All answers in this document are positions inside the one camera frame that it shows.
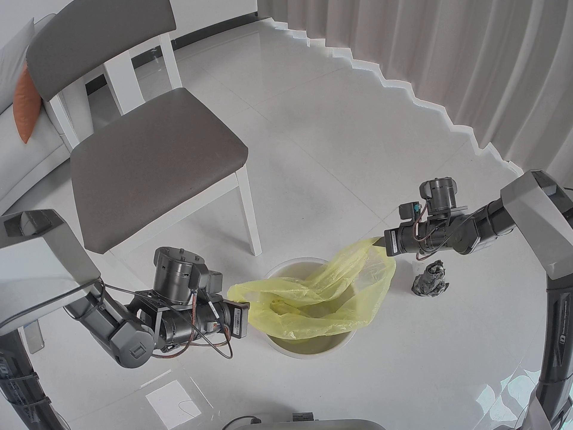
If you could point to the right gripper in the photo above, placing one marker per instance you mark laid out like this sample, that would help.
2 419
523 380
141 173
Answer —
405 240

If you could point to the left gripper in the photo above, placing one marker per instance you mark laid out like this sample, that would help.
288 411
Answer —
224 320

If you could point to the yellow plastic bag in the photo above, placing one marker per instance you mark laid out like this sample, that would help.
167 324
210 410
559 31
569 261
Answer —
340 285

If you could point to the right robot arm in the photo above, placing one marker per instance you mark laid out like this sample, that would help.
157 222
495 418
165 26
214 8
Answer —
528 208

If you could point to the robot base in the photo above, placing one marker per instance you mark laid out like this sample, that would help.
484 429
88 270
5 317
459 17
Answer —
313 424

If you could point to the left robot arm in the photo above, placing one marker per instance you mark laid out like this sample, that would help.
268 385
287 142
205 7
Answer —
44 249

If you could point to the crumpled black plastic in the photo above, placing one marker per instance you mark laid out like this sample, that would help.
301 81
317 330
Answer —
429 282

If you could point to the white trash bin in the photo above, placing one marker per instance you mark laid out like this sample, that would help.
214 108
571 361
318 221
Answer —
313 351

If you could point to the grey padded white chair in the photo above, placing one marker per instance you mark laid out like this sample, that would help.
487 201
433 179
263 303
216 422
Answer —
156 159

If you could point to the grey-beige curtain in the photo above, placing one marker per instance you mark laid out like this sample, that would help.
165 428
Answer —
447 38

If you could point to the pale grey sofa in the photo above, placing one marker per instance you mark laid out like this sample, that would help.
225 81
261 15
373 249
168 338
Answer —
18 168

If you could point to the orange cushion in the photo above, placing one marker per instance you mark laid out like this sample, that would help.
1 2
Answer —
27 105

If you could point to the grey cushion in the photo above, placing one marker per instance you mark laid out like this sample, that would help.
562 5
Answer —
11 61

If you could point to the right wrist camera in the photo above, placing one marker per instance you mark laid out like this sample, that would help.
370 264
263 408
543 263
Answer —
408 211

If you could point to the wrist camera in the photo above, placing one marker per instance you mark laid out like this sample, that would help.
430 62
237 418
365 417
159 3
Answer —
408 211
210 282

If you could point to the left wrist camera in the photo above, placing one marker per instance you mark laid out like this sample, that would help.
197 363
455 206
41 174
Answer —
210 282

